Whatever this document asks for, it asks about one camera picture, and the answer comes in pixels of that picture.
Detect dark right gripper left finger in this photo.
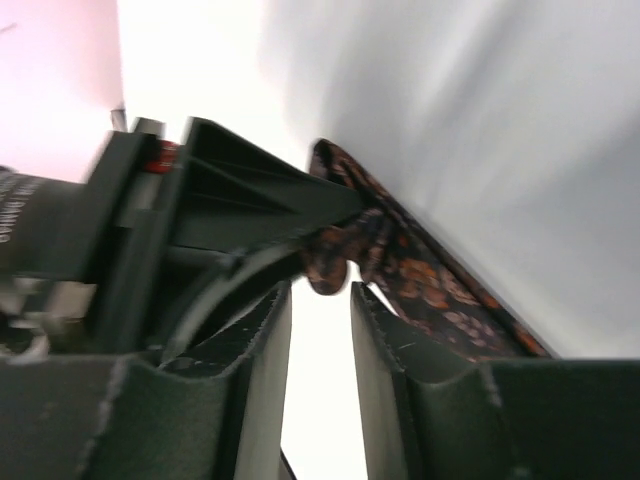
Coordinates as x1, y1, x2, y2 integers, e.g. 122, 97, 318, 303
1, 282, 292, 479

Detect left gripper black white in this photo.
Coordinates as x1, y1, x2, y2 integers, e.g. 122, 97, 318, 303
1, 118, 306, 365

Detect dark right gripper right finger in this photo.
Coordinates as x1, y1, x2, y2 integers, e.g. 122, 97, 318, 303
351, 283, 639, 479

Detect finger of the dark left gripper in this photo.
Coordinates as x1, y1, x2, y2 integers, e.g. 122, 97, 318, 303
171, 118, 362, 248

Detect dark orange floral tie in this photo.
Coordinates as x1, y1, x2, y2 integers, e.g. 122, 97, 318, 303
302, 139, 550, 362

